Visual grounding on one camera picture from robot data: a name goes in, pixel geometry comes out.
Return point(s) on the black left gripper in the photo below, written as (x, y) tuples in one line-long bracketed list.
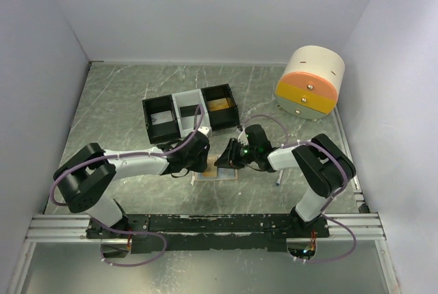
[(203, 164)]

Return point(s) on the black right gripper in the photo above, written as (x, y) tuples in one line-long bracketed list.
[(229, 159)]

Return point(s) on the beige leather card holder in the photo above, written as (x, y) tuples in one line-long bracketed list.
[(224, 174)]

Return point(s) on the gold VIP card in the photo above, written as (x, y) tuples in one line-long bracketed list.
[(211, 170)]

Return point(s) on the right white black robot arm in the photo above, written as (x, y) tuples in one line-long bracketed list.
[(325, 167)]

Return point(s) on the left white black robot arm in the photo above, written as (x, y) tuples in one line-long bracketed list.
[(80, 184)]

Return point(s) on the black card in bin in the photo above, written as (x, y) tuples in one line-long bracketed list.
[(190, 110)]

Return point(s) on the white card in bin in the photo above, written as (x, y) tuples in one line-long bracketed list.
[(161, 117)]

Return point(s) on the gold card in bin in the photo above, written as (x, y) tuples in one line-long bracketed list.
[(218, 104)]

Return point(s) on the black left tray bin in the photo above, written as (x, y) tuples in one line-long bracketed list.
[(161, 132)]

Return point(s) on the black tray bin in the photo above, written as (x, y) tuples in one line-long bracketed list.
[(161, 132), (225, 118)]

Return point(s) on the black right tray bin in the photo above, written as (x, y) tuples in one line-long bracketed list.
[(225, 118)]

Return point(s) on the white blue pen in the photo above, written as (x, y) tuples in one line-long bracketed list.
[(279, 179)]

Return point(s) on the white middle tray bin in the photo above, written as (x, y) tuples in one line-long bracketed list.
[(185, 104)]

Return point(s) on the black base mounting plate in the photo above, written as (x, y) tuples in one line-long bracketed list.
[(210, 232)]

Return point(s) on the cream round drawer cabinet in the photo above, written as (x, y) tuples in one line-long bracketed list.
[(310, 84)]

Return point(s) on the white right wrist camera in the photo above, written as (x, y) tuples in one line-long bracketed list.
[(242, 138)]

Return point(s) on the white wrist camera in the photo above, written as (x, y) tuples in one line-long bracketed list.
[(205, 130), (242, 138)]

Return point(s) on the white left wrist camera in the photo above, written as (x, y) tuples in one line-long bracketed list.
[(205, 130)]

